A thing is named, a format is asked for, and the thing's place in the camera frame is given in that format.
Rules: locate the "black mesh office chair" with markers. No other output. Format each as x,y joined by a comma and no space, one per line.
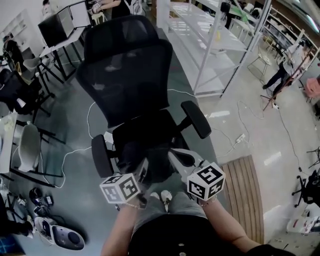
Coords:
125,75

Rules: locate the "black bag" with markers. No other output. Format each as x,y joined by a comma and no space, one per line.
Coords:
140,160

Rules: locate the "black open box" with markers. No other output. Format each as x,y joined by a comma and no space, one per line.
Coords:
56,27

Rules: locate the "white wall shelf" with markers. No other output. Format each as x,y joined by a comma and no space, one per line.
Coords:
16,28

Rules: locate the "black swivel chair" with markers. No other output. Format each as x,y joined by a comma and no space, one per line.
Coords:
310,187

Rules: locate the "person's right forearm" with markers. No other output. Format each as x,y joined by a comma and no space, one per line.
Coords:
225,220

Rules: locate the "white power strip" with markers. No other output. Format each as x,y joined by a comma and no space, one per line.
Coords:
240,138

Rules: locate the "person's grey trousers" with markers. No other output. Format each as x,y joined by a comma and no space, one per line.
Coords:
180,206

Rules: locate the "white desk with black legs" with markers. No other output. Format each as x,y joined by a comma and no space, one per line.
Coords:
62,47

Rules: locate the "person's white shoes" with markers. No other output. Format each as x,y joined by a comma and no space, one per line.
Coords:
165,196

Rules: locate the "white and grey round device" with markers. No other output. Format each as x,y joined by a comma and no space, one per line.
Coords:
61,235

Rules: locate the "white plastic chair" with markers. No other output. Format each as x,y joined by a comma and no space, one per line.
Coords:
28,147

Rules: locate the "person's left forearm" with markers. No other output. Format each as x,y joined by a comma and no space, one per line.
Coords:
120,230

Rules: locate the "wooden tripod stand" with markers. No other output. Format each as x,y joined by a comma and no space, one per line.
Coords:
287,82

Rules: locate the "person's black shirt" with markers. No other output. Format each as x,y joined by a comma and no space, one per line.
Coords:
180,237

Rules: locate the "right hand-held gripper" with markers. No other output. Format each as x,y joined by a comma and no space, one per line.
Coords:
206,181

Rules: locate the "white table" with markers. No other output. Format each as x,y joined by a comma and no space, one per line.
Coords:
7,142

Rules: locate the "pink chair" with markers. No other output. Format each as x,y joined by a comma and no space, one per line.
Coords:
314,86

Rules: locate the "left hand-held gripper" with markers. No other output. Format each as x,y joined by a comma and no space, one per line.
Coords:
120,188

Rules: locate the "grey plastic chair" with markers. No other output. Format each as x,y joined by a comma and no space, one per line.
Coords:
35,62

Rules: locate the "wooden slatted platform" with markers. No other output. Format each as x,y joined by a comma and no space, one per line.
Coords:
243,195

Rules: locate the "white metal shelving unit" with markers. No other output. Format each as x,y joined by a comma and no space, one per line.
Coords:
200,30

